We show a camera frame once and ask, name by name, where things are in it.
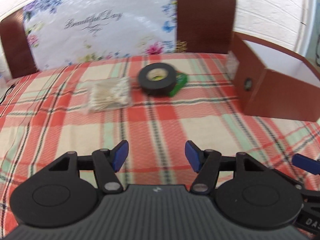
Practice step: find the bag of cotton swabs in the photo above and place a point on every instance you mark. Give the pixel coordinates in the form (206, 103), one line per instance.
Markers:
(107, 96)

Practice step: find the black tape roll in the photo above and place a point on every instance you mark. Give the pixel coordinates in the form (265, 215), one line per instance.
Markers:
(155, 89)

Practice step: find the red plaid tablecloth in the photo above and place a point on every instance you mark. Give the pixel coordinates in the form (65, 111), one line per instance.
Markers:
(160, 125)

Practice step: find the brown cardboard box white inside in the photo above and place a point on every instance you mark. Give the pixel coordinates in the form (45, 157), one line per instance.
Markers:
(282, 97)

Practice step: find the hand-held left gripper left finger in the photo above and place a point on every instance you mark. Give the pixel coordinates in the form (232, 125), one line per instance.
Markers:
(120, 156)

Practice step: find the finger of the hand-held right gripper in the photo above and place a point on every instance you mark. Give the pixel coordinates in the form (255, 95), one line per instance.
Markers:
(306, 163)
(297, 182)

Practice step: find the floral white pillow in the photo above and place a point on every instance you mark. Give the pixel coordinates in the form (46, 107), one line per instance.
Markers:
(100, 30)

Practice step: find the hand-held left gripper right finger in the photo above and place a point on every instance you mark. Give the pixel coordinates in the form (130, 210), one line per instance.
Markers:
(193, 158)

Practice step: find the brown headboard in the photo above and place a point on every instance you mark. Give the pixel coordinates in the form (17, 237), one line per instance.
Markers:
(205, 17)

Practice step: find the green tape roll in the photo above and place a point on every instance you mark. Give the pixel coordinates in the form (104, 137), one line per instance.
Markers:
(180, 80)

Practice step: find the brown chair back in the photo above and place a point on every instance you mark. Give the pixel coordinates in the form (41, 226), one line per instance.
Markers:
(15, 50)

